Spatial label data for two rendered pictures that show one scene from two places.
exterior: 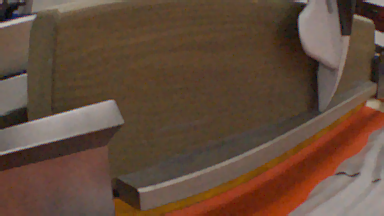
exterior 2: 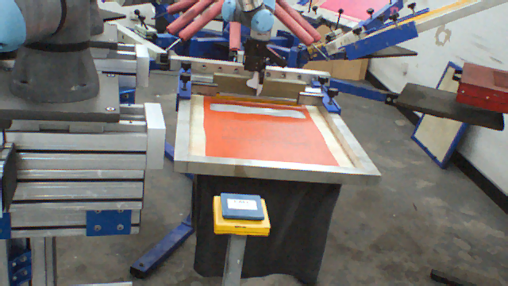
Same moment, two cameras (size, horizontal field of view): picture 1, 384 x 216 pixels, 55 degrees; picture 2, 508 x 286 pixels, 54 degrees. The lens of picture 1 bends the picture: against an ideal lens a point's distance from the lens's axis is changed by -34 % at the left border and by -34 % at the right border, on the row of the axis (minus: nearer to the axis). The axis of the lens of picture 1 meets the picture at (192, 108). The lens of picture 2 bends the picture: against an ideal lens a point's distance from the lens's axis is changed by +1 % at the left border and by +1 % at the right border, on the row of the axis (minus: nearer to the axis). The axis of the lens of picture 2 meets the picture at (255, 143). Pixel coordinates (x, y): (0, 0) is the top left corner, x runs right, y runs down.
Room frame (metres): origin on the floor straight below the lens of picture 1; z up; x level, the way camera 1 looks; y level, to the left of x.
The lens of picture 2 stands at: (-1.14, -1.20, 1.59)
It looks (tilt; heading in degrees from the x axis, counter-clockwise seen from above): 24 degrees down; 38
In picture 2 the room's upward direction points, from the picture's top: 9 degrees clockwise
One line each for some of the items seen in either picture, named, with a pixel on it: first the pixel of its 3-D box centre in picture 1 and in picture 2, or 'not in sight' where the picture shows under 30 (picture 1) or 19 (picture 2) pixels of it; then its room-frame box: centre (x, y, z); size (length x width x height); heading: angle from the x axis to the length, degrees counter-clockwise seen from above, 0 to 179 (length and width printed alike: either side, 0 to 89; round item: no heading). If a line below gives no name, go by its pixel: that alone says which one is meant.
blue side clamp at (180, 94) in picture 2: not in sight; (184, 89); (0.09, 0.15, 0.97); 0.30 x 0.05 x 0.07; 48
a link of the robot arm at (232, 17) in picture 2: not in sight; (241, 12); (0.16, -0.03, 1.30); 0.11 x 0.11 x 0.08; 71
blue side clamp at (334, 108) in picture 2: not in sight; (324, 102); (0.50, -0.23, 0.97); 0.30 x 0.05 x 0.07; 48
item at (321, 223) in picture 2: not in sight; (263, 225); (-0.07, -0.43, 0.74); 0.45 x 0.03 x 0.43; 138
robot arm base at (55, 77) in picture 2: not in sight; (55, 62); (-0.70, -0.37, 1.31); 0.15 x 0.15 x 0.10
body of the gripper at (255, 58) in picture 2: not in sight; (255, 54); (0.26, -0.04, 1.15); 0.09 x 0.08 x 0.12; 138
